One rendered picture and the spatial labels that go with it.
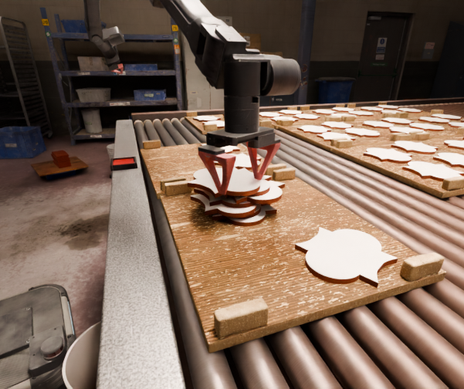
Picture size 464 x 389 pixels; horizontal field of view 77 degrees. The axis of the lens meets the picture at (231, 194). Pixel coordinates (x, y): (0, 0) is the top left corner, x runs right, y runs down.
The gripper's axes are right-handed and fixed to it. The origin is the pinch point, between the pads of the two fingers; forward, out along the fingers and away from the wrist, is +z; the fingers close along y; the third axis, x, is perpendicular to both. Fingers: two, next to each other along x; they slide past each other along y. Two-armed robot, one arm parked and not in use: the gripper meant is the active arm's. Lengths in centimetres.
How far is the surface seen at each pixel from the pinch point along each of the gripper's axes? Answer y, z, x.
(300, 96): 410, 22, 231
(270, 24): 461, -96, 336
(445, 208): 37.8, 9.8, -26.8
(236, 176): 3.4, 0.8, 4.1
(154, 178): 1.1, 7.1, 30.6
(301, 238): 2.3, 7.8, -11.6
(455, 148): 89, 7, -21
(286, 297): -11.0, 8.1, -17.5
